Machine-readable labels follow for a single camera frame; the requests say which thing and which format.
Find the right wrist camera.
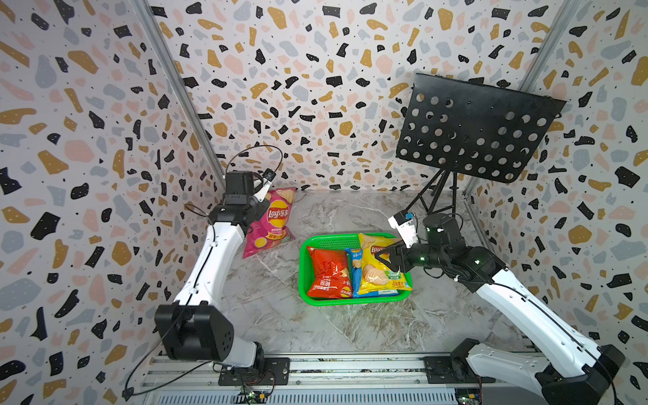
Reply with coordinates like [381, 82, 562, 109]
[388, 210, 419, 248]

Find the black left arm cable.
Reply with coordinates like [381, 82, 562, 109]
[120, 308, 214, 402]

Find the blue potato chips bag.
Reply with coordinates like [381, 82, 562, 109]
[344, 248, 398, 299]

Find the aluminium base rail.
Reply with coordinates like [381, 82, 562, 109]
[139, 353, 545, 404]

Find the magenta potato chips bag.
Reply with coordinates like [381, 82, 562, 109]
[243, 187, 297, 258]

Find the yellow potato chips bag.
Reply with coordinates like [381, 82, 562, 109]
[358, 234, 412, 293]

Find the red potato chips bag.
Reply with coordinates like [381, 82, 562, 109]
[307, 246, 353, 300]

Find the green plastic mesh basket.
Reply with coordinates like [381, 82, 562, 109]
[298, 233, 412, 307]

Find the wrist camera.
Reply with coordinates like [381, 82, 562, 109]
[224, 169, 276, 205]
[388, 210, 419, 248]

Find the black perforated music stand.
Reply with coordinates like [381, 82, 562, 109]
[396, 74, 566, 214]

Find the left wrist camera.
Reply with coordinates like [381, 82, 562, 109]
[224, 169, 276, 205]

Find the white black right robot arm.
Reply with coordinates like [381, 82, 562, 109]
[375, 211, 625, 404]

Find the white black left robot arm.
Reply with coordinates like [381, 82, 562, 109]
[155, 197, 270, 369]

